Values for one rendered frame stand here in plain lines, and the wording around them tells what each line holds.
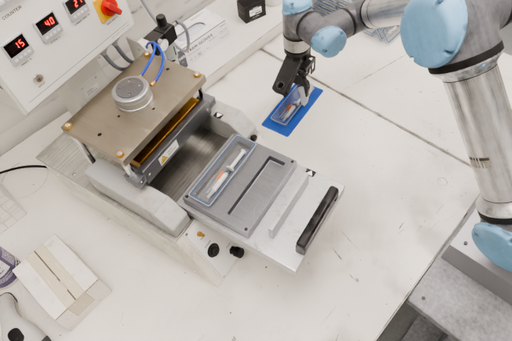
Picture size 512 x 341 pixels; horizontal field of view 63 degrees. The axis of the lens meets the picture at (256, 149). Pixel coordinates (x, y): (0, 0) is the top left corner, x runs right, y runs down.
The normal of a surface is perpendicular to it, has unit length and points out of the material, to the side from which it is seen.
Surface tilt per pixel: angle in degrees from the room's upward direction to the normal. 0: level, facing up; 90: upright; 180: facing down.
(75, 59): 90
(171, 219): 41
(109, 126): 0
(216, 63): 0
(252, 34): 0
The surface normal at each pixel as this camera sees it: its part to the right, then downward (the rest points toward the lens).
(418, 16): -0.87, 0.39
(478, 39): 0.00, 0.27
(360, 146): -0.07, -0.60
